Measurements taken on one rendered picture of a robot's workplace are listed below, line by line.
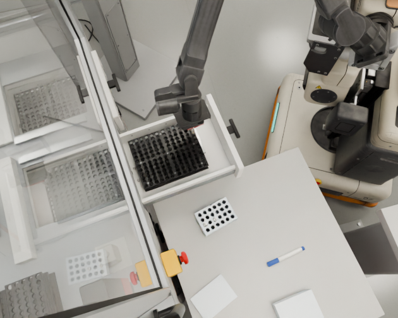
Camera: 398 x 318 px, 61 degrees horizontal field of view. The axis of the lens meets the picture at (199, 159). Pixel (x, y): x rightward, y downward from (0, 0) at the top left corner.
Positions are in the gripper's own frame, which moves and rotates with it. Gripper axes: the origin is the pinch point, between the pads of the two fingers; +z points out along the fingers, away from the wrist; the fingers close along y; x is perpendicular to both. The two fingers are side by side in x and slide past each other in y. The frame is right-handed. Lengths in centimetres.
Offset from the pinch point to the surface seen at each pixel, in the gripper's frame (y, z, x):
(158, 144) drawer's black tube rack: 12.2, 4.9, 0.2
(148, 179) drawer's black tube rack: 18.9, 5.4, 10.3
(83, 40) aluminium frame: 23.9, -4.0, -41.5
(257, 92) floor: -63, 94, -48
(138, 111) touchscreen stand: 14, 92, -62
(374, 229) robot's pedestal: -57, 36, 52
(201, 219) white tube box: 6.8, 18.6, 26.7
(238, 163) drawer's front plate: -9.4, 2.0, 16.5
